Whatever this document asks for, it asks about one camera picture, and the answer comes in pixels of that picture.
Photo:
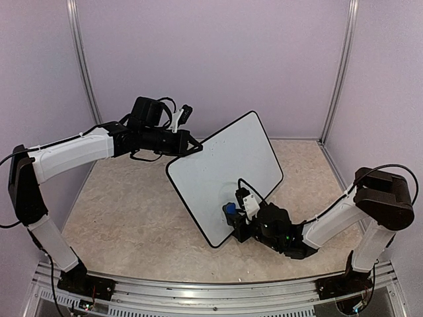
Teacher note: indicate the aluminium front rail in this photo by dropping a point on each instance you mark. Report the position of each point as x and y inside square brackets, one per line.
[141, 297]

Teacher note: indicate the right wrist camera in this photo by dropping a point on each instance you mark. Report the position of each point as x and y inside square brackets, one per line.
[251, 199]

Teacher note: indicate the left aluminium frame post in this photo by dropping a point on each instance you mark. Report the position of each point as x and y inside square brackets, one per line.
[77, 37]

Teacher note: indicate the aluminium frame post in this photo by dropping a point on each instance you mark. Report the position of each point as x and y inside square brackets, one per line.
[77, 37]
[342, 70]

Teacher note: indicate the blue whiteboard eraser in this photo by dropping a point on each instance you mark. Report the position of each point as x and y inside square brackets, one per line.
[230, 209]

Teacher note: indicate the right aluminium frame post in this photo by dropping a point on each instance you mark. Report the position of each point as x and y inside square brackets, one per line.
[342, 70]

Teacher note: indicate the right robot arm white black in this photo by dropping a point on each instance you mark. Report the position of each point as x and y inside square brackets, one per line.
[375, 193]

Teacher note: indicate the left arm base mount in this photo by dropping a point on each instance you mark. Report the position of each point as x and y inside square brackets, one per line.
[89, 285]

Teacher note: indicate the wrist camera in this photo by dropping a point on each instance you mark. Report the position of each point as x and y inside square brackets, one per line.
[251, 199]
[180, 117]

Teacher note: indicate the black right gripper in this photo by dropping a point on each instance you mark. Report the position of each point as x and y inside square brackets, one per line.
[238, 227]

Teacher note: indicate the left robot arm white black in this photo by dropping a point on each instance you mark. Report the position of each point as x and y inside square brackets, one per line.
[150, 126]

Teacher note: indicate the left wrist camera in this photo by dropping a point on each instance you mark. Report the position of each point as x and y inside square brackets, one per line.
[180, 117]

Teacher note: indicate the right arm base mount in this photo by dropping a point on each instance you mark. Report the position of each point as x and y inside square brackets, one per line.
[346, 283]

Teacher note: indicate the white whiteboard black frame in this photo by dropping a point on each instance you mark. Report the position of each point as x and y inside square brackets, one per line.
[207, 180]

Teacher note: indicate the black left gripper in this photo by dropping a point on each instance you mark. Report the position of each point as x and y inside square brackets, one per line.
[185, 138]

